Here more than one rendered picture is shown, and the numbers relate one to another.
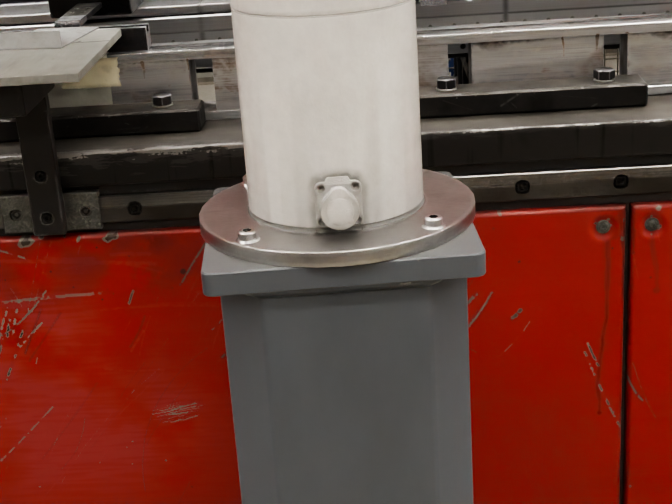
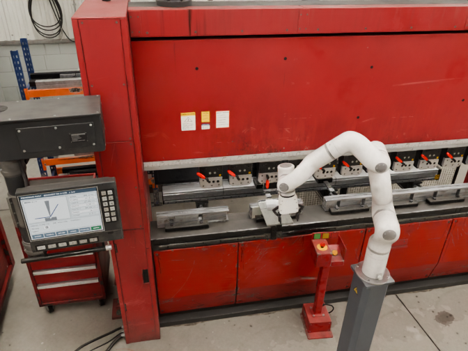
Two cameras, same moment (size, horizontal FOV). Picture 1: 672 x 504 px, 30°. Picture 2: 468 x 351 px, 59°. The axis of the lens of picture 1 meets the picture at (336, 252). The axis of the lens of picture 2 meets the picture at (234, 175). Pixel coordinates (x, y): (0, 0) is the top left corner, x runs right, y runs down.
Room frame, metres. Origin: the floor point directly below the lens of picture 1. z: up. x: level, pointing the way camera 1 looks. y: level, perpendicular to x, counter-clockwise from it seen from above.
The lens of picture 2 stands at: (-0.70, 1.20, 2.66)
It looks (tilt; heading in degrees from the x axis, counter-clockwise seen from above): 30 degrees down; 346
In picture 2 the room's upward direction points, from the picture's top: 1 degrees clockwise
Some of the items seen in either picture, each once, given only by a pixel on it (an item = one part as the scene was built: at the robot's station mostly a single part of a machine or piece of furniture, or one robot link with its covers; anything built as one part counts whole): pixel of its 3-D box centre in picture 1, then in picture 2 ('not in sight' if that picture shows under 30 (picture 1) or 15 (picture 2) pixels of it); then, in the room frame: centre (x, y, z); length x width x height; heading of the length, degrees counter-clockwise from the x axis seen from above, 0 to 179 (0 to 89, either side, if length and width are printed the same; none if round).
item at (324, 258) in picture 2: not in sight; (327, 248); (1.33, 0.00, 0.75); 0.20 x 0.16 x 0.18; 83
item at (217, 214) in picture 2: not in sight; (193, 216); (1.67, 0.90, 0.92); 0.50 x 0.06 x 0.10; 88
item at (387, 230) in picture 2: not in sight; (384, 234); (0.79, 0.01, 1.30); 0.19 x 0.12 x 0.24; 159
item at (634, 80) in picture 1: (525, 96); (349, 209); (1.56, -0.25, 0.89); 0.30 x 0.05 x 0.03; 88
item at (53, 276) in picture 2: not in sight; (69, 246); (2.06, 1.83, 0.50); 0.50 x 0.50 x 1.00; 88
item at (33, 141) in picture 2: not in sight; (60, 186); (1.24, 1.62, 1.53); 0.51 x 0.25 x 0.85; 92
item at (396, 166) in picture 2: not in sight; (401, 158); (1.60, -0.63, 1.26); 0.15 x 0.09 x 0.17; 88
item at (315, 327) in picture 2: not in sight; (317, 320); (1.30, 0.01, 0.06); 0.25 x 0.20 x 0.12; 173
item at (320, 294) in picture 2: not in sight; (321, 286); (1.33, 0.00, 0.39); 0.05 x 0.05 x 0.54; 83
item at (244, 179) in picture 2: not in sight; (239, 171); (1.65, 0.57, 1.26); 0.15 x 0.09 x 0.17; 88
